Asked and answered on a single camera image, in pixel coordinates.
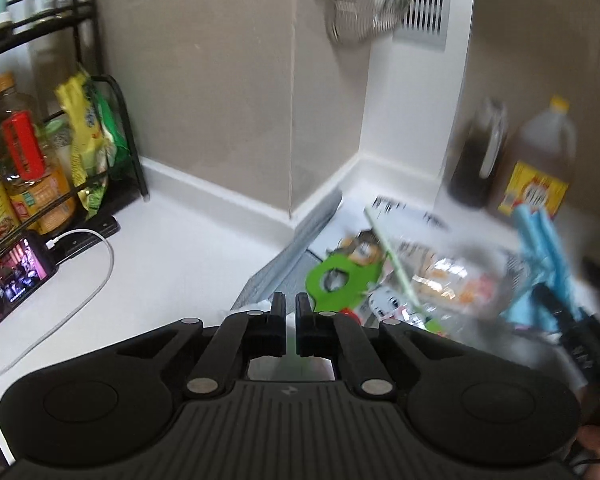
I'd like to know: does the dark soy sauce dispenser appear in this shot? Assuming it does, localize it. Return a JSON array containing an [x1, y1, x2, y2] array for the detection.
[[448, 98, 508, 209]]

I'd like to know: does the black smartphone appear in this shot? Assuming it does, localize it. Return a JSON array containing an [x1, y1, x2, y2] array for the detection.
[[0, 231, 57, 324]]

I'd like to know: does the green toothbrush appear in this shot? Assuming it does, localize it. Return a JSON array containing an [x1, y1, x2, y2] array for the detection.
[[364, 206, 443, 335]]

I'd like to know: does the orange snack wrapper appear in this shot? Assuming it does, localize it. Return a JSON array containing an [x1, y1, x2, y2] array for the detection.
[[339, 231, 516, 321]]

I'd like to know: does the printed paper sheet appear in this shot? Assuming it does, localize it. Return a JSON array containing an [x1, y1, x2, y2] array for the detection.
[[309, 196, 449, 260]]

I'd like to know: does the blue plastic glove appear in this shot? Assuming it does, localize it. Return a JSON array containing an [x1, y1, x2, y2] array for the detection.
[[501, 205, 582, 334]]

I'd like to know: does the large cooking wine jug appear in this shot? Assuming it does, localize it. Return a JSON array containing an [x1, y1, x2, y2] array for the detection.
[[486, 96, 578, 223]]

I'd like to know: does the wall vent grille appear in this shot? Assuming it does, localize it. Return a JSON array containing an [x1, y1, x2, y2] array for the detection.
[[394, 0, 451, 51]]

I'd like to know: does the black wire spice rack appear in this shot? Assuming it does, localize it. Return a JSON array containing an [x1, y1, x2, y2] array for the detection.
[[0, 0, 150, 261]]

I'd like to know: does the yellow green snack bag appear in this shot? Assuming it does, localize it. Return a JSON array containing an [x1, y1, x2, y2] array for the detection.
[[54, 66, 131, 219]]

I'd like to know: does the green snack wrapper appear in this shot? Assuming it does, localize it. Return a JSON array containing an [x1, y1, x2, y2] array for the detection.
[[306, 254, 382, 312]]

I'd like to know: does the white charging cable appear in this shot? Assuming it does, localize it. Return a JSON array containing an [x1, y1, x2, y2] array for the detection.
[[0, 227, 117, 386]]

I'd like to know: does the amber red-label oil bottle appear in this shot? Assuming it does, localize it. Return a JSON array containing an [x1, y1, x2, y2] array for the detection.
[[0, 72, 76, 235]]

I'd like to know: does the grey counter mat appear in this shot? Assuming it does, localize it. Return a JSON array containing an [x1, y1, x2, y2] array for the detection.
[[229, 187, 556, 356]]

